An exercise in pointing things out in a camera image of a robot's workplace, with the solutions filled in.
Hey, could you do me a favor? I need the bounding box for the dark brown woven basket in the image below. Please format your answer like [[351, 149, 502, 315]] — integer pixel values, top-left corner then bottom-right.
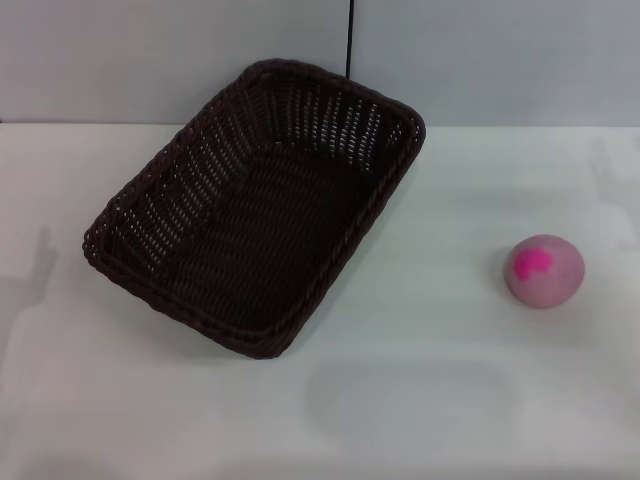
[[81, 58, 427, 360]]

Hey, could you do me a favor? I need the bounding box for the pink grey foam ball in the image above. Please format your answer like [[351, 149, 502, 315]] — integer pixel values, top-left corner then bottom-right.
[[503, 232, 586, 309]]

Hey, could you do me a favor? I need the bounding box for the dark vertical wall strip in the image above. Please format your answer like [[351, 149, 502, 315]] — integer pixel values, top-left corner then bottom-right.
[[343, 0, 356, 79]]

